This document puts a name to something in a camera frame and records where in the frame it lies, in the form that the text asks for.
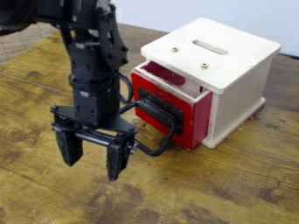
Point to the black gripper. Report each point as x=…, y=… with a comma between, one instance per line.
x=92, y=120

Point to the red drawer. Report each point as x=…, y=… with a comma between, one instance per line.
x=180, y=97

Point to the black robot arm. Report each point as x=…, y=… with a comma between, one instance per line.
x=98, y=53

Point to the white wooden box cabinet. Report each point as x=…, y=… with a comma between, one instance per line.
x=224, y=61

